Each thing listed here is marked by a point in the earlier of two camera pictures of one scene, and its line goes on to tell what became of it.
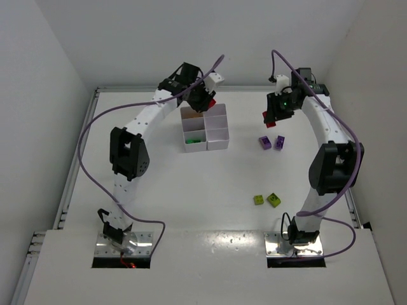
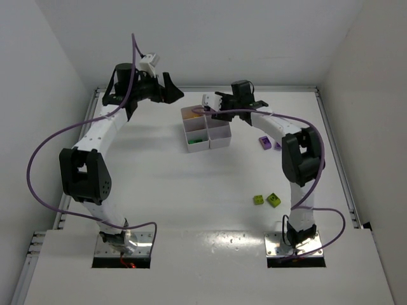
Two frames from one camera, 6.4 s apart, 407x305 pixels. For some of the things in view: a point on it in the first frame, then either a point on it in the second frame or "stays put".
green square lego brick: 191,141 stays put
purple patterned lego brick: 265,142 stays put
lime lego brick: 273,200 stays put
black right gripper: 274,110 -> 237,110
